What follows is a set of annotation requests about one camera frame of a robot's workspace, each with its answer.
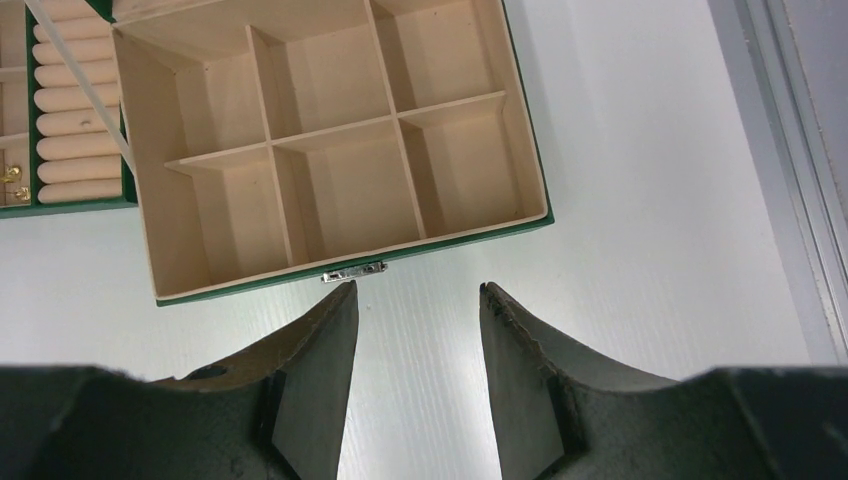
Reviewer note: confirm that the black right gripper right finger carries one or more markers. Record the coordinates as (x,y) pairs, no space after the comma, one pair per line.
(562,410)

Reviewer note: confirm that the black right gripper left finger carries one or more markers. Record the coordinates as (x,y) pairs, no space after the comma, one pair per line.
(273,410)

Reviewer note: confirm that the green jewelry box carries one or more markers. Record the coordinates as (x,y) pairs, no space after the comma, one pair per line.
(273,141)

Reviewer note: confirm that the gold half hoop earring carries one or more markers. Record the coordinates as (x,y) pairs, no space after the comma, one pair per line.
(11,174)

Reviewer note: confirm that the green jewelry tray with compartments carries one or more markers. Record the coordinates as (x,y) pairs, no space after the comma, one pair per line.
(49,128)

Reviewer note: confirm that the gold stud earring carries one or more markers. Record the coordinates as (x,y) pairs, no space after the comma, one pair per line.
(22,194)

